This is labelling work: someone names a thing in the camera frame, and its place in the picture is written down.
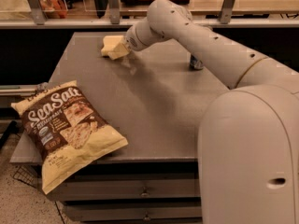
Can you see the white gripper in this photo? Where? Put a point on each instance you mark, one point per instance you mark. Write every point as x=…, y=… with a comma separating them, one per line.
x=132, y=41

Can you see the yellow sponge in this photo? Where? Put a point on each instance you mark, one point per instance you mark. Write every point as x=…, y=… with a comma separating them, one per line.
x=109, y=41

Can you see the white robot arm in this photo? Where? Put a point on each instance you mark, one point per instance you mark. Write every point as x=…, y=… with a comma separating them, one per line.
x=248, y=137

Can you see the orange snack bag behind glass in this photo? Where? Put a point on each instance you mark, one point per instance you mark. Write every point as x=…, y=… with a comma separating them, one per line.
x=57, y=6

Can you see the brown sea salt chip bag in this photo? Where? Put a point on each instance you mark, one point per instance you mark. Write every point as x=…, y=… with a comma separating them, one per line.
x=67, y=130

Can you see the grey drawer cabinet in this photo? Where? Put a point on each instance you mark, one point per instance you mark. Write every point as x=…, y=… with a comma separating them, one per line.
x=154, y=100

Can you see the silver blue energy drink can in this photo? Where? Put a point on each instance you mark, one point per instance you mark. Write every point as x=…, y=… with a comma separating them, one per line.
x=195, y=64

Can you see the top drawer knob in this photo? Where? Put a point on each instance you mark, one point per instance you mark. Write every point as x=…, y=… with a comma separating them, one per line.
x=145, y=193

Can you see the metal rail with brackets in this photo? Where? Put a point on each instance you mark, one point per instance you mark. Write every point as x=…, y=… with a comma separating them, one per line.
x=18, y=10

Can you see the black wire rack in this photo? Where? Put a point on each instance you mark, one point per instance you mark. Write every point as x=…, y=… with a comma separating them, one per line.
x=27, y=175

